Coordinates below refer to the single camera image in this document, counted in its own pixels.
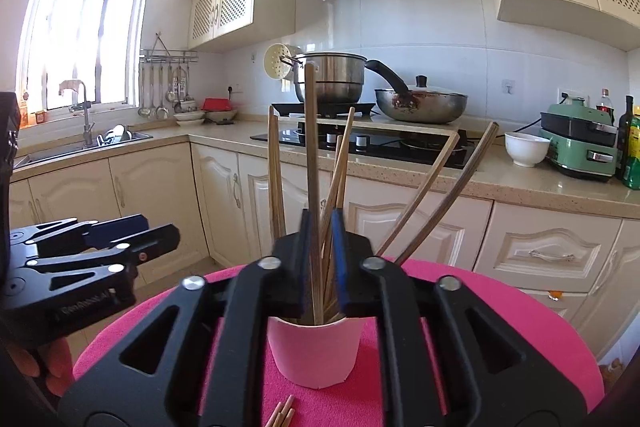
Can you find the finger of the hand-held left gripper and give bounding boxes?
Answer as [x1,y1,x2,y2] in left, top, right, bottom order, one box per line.
[10,214,149,258]
[27,223,181,293]

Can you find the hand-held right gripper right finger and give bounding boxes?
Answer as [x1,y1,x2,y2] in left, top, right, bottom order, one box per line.
[330,209,587,427]

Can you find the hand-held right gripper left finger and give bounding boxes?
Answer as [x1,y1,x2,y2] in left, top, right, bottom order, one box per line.
[57,209,315,427]

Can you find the pink paper cup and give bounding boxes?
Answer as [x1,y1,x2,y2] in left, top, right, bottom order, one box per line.
[266,314,365,390]

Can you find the bunch of wooden chopsticks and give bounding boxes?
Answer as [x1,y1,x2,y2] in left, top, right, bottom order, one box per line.
[267,106,501,323]

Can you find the person's left hand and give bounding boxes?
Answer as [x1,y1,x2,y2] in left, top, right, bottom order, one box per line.
[11,338,76,398]

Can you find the steel bowl in sink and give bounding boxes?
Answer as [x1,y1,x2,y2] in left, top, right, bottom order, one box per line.
[97,124,133,145]

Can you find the steel kitchen sink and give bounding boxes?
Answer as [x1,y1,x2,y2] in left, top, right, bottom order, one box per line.
[14,129,154,168]

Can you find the steel kitchen faucet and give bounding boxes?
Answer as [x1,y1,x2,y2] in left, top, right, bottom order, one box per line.
[69,79,97,146]

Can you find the steel ladle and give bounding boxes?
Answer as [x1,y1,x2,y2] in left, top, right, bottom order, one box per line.
[138,63,152,118]
[152,63,169,120]

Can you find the stack of white dishes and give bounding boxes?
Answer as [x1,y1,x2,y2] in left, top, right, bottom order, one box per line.
[174,104,206,128]

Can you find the black glass gas hob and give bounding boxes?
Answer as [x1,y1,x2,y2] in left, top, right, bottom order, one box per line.
[250,119,481,170]

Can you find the patterned ceramic bowl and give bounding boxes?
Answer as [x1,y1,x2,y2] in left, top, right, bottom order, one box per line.
[205,108,240,124]

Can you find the steel spatula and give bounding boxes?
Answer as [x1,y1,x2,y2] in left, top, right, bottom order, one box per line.
[167,64,182,114]

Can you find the cream stone board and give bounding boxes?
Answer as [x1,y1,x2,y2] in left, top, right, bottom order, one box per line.
[297,113,461,142]

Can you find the black induction cooker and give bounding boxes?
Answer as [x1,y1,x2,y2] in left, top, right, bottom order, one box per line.
[270,101,376,118]

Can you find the stainless steel pot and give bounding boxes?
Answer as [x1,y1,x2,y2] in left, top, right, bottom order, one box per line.
[284,52,368,105]

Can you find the pink tablecloth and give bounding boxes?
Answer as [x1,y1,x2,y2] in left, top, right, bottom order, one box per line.
[72,257,606,427]

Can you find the cream lower kitchen cabinets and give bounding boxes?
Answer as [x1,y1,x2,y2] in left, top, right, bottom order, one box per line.
[7,142,640,358]

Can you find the beige kitchen countertop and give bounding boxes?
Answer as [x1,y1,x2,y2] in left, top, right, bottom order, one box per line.
[10,117,640,220]

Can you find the cream steamer plate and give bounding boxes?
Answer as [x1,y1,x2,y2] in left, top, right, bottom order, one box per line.
[264,43,297,82]

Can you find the barred kitchen window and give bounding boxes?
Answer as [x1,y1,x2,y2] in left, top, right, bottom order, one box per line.
[17,0,157,120]

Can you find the white ceramic bowl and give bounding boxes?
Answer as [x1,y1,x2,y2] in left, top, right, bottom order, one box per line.
[504,132,552,168]

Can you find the small lattice door cabinet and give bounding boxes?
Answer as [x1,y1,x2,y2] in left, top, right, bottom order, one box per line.
[187,0,257,54]

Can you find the green electric cooker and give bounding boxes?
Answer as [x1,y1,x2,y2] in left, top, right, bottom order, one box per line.
[540,98,621,182]

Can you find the dark glass bottle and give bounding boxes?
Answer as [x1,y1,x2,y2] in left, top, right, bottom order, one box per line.
[616,95,636,180]

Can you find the yellow green bottle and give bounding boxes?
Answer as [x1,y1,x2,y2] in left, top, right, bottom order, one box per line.
[622,104,640,191]

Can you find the black handled wok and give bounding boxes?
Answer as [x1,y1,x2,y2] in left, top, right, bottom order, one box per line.
[364,59,469,125]

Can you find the wall utensil rack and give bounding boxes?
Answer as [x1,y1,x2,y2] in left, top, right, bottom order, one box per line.
[139,34,199,64]

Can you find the black power cable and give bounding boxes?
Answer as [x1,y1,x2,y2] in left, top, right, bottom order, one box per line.
[510,93,571,135]

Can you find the wall socket with plug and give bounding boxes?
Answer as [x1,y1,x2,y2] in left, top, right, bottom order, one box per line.
[557,88,588,108]

